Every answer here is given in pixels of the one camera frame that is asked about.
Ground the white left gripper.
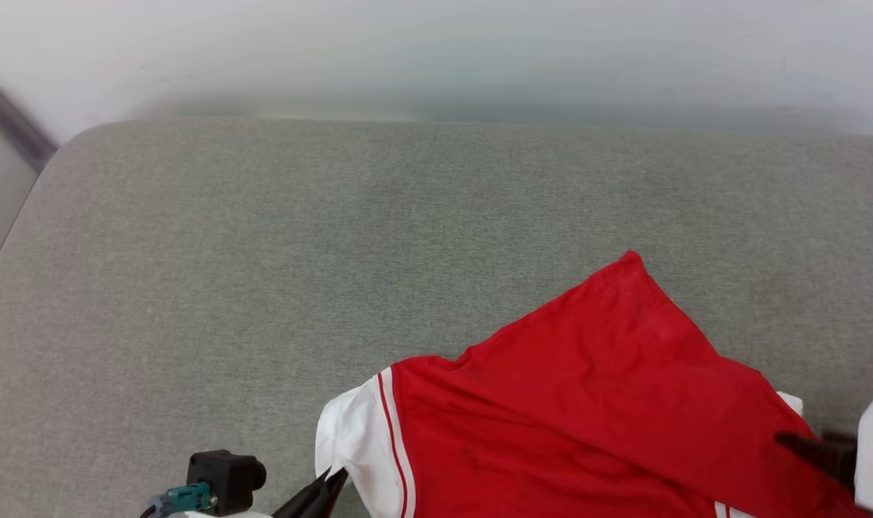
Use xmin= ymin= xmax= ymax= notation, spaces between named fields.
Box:
xmin=164 ymin=468 xmax=349 ymax=518

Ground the red garment with white stripes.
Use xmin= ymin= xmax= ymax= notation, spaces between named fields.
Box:
xmin=314 ymin=250 xmax=869 ymax=518

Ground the grey fabric sofa cushion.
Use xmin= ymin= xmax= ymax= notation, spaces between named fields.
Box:
xmin=0 ymin=119 xmax=873 ymax=518

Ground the grey metal rail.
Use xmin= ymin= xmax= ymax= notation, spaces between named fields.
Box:
xmin=0 ymin=68 xmax=59 ymax=173

